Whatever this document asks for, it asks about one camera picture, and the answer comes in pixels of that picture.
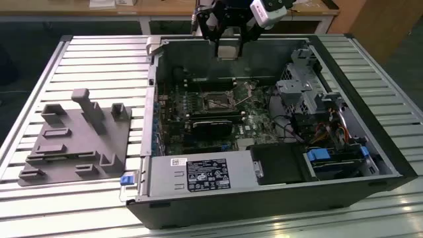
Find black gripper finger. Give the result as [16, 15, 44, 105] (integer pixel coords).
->
[197, 8, 229, 58]
[237, 14, 264, 57]

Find silver CPU chip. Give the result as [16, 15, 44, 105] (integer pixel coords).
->
[218, 45, 238, 61]

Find metal CPU socket cover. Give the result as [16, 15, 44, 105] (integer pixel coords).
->
[230, 79, 258, 105]

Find black CPU socket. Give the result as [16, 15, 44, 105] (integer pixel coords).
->
[201, 91, 237, 112]

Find black drive bay cover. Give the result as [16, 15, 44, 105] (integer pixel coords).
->
[246, 143, 317, 186]

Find black RAM slots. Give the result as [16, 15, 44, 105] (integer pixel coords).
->
[184, 76, 233, 91]

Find silver metal drive cage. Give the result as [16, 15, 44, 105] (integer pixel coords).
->
[276, 48, 348, 115]

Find green motherboard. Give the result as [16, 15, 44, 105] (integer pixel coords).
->
[154, 79, 284, 157]

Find small silver heatsink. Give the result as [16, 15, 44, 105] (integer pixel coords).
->
[237, 138, 256, 150]

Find wooden cabinet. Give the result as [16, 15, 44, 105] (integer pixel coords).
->
[329, 0, 423, 64]

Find hard disk in blue carrier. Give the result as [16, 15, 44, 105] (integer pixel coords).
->
[305, 146, 367, 179]

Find wooden desk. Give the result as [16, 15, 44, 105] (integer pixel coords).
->
[0, 0, 340, 35]

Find silver power supply unit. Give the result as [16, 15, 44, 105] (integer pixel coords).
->
[144, 150, 261, 196]

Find grey parts rack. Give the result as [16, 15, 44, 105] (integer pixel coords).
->
[17, 88, 133, 186]

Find blue case latch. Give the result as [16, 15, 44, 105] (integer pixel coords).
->
[120, 175, 138, 186]

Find black open PC case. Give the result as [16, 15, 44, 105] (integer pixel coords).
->
[125, 34, 417, 230]

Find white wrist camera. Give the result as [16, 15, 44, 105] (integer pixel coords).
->
[249, 0, 287, 29]

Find silver case handle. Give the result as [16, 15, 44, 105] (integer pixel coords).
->
[144, 37, 162, 54]

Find black cable bundle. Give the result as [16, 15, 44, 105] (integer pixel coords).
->
[268, 89, 308, 145]

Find orange and yellow wire bundle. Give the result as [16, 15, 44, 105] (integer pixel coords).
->
[309, 121, 352, 145]

